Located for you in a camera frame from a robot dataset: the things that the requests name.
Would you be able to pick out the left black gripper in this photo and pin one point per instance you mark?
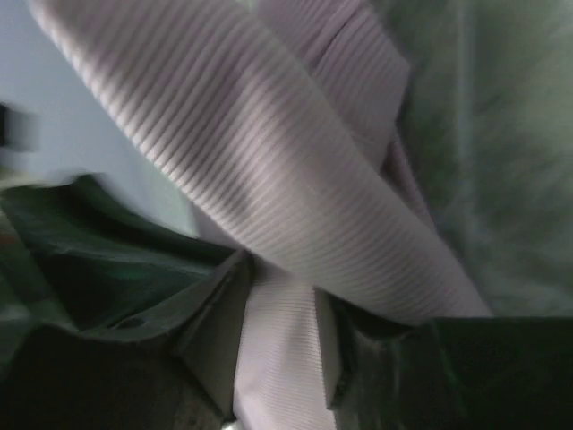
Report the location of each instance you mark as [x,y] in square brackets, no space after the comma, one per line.
[80,260]

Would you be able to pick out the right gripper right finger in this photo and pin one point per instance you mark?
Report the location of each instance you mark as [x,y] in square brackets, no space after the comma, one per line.
[484,373]

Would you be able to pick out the pink tank top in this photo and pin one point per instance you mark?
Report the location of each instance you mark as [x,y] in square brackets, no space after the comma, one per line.
[279,123]

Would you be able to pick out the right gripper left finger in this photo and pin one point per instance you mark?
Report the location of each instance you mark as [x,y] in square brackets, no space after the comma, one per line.
[181,378]

